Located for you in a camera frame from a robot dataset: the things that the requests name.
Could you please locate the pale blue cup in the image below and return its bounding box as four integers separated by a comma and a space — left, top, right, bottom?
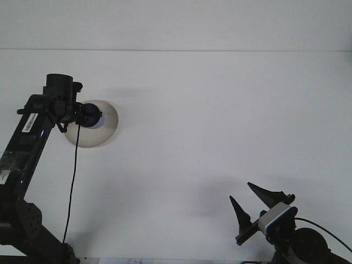
81, 102, 106, 129

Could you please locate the pale round plate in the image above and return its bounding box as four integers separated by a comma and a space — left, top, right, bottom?
64, 99, 120, 150

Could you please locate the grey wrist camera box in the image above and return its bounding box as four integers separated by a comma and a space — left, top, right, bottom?
258, 203, 299, 235

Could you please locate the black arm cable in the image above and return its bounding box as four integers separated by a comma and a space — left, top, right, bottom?
293, 217, 352, 253
62, 122, 80, 244

